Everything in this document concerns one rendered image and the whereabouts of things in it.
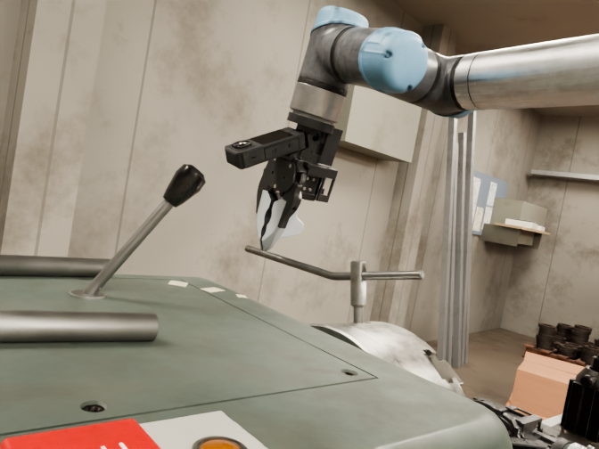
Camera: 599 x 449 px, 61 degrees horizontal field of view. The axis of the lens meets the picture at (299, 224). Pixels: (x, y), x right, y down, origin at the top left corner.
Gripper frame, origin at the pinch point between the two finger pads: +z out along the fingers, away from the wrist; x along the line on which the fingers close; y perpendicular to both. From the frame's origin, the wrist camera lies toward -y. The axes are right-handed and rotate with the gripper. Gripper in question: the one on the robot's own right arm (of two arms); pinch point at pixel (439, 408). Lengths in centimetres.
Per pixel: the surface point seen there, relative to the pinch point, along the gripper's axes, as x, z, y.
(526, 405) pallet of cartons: -90, 119, 302
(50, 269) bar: 19, 11, -62
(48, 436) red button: 19, -26, -71
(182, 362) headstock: 18, -15, -59
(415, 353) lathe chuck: 15.0, -10.4, -24.3
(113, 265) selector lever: 22, 3, -59
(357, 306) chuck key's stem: 18.1, -0.4, -25.2
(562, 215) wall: 71, 282, 666
